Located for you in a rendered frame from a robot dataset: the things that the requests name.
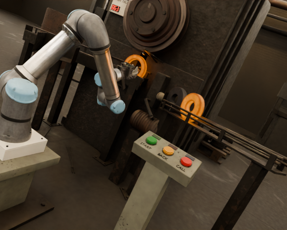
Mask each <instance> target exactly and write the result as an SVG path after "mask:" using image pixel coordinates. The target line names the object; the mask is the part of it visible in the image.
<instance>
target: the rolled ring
mask: <svg viewBox="0 0 287 230"><path fill-rule="evenodd" d="M133 60H138V61H139V62H140V63H141V70H140V72H139V73H138V74H137V75H138V76H140V77H144V75H145V74H146V70H147V64H146V61H145V59H144V58H143V57H141V56H139V55H131V56H129V57H128V58H127V59H126V60H125V62H127V63H131V62H132V61H133Z"/></svg>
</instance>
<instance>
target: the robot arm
mask: <svg viewBox="0 0 287 230"><path fill-rule="evenodd" d="M84 41H86V42H87V44H88V47H89V50H90V51H91V52H93V56H94V60H95V63H96V67H97V70H98V73H96V74H95V77H94V79H95V83H96V84H97V85H98V95H97V103H98V104H99V105H101V106H107V107H108V108H109V109H110V110H111V111H112V112H114V113H115V114H120V113H122V112H123V111H124V109H125V103H124V102H123V101H122V100H121V98H120V93H119V89H118V87H119V88H121V89H122V90H124V89H125V79H133V78H136V76H137V74H138V67H136V68H135V66H134V65H133V64H132V65H131V64H130V63H127V62H122V63H121V65H117V67H116V68H113V63H112V60H111V55H110V51H109V47H110V41H109V37H108V33H107V30H106V27H105V25H104V23H103V21H102V20H101V18H100V17H99V16H97V15H96V14H93V13H90V12H88V11H86V10H82V9H78V10H74V11H72V12H71V13H70V14H69V15H68V18H67V21H66V22H64V23H63V24H62V30H61V31H60V32H59V33H58V34H57V35H56V36H55V37H54V38H52V39H51V40H50V41H49V42H48V43H47V44H46V45H45V46H43V47H42V48H41V49H40V50H39V51H38V52H37V53H36V54H34V55H33V56H32V57H31V58H30V59H29V60H28V61H27V62H25V63H24V64H23V65H21V66H19V65H16V66H15V67H14V68H13V69H12V70H8V71H5V72H3V73H2V74H1V75H0V92H1V95H2V98H3V103H2V107H1V112H0V140H1V141H4V142H9V143H23V142H26V141H28V140H30V138H31V135H32V130H31V117H32V113H33V110H34V106H35V102H36V99H37V96H38V88H37V86H36V85H37V80H38V79H39V78H40V77H41V76H42V75H43V74H44V73H45V72H46V71H47V70H48V69H49V68H50V67H52V66H53V65H54V64H55V63H56V62H57V61H58V60H59V59H60V58H62V57H63V56H64V55H65V54H66V53H67V52H68V51H69V50H70V49H72V48H73V47H74V46H75V45H81V44H82V43H83V42H84Z"/></svg>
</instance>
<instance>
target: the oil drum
mask: <svg viewBox="0 0 287 230"><path fill-rule="evenodd" d="M67 18H68V16H67V15H64V14H62V13H60V12H59V11H57V10H53V9H51V8H47V10H46V13H45V16H44V19H43V23H42V26H41V29H42V30H45V31H47V32H50V33H53V34H55V35H56V34H58V33H59V32H60V31H61V30H62V24H63V23H64V22H66V21H67ZM65 66H66V62H63V61H62V64H61V67H60V69H64V68H65Z"/></svg>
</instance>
